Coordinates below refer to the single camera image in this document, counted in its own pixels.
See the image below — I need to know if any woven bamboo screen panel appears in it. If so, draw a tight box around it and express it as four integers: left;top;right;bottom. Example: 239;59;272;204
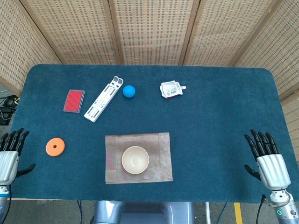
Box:
108;0;201;66
183;0;285;67
20;0;123;65
235;0;299;150
0;0;63;96

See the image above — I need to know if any crumpled white spout pouch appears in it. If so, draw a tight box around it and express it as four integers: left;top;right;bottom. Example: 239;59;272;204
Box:
159;80;187;100

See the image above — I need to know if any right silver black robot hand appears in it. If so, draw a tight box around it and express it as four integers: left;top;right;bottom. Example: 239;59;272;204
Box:
244;129;292;191

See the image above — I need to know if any beige bowl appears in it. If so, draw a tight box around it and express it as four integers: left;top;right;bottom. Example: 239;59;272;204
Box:
121;146;150;174

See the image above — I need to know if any blue cable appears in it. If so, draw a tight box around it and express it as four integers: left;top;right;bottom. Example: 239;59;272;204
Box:
219;202;228;224

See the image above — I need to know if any white table leg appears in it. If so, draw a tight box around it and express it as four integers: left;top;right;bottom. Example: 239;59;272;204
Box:
205;202;212;224

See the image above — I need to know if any thin black cable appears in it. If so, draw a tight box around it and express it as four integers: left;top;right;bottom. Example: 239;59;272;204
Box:
76;200;83;224

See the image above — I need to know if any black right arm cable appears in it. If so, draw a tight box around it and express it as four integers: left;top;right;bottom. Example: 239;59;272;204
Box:
256;195;273;224

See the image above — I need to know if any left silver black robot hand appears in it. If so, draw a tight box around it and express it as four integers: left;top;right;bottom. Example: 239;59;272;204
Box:
0;127;36;186

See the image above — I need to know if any blue felt table cover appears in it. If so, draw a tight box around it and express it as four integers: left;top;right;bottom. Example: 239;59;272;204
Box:
9;64;287;203

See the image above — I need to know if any black floor equipment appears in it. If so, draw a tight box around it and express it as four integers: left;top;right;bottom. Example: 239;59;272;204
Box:
0;95;20;126

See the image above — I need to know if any brown woven placemat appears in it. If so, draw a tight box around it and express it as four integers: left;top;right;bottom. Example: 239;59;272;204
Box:
105;132;173;185

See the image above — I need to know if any red card in clear case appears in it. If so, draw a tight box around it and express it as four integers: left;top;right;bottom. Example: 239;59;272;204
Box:
63;89;85;114

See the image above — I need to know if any blue-grey robot torso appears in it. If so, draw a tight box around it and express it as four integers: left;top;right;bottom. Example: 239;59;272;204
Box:
92;200;196;224

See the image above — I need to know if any blue ball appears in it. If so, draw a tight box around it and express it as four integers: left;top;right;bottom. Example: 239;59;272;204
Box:
122;85;136;98

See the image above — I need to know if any orange disc with hole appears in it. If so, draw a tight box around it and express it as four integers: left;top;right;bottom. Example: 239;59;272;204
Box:
45;138;66;157

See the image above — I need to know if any white folding stand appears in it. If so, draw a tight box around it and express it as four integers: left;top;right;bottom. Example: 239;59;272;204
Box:
84;75;124;123

